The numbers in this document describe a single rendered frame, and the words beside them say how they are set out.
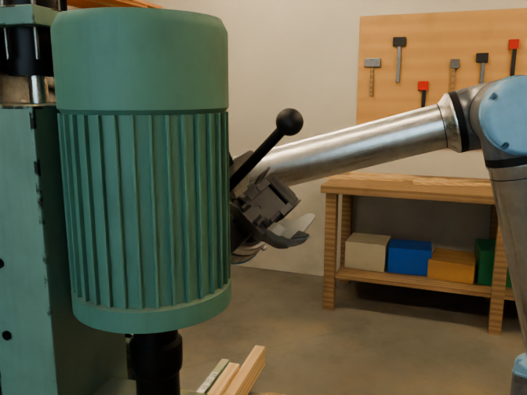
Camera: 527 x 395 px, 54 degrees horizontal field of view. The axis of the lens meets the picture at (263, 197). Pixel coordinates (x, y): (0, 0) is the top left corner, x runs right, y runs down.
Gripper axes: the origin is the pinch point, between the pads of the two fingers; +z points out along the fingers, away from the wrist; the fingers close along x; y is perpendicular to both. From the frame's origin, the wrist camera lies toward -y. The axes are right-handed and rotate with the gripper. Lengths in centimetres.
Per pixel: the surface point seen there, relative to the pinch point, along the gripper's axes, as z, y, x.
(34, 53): 9.5, -10.8, -27.2
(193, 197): 13.0, -10.0, -3.6
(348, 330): -247, 69, 77
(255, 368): -37.8, -11.1, 19.7
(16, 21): 12.4, -10.5, -29.5
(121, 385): -9.6, -27.8, 4.6
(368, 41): -231, 221, -48
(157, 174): 15.2, -11.5, -7.2
